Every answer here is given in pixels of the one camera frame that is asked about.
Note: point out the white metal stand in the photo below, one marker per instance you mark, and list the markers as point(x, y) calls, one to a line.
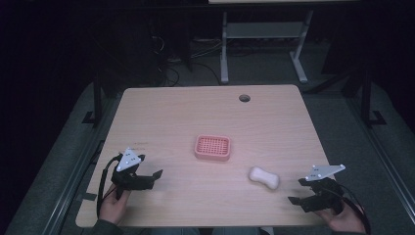
point(264, 49)

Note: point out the person's left hand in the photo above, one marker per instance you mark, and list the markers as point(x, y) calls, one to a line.
point(113, 205)

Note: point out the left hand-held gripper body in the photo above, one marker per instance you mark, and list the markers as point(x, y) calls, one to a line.
point(126, 173)

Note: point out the person's right hand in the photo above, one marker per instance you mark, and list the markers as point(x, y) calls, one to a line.
point(344, 219)

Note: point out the pink soap dish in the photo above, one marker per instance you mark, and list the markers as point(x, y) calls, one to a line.
point(212, 147)

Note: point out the black metal frame post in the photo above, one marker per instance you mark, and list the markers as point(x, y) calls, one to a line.
point(96, 98)
point(368, 98)

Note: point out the white soap bar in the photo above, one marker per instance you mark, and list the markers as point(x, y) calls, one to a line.
point(264, 177)

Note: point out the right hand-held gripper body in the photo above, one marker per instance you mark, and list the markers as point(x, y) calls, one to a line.
point(323, 189)

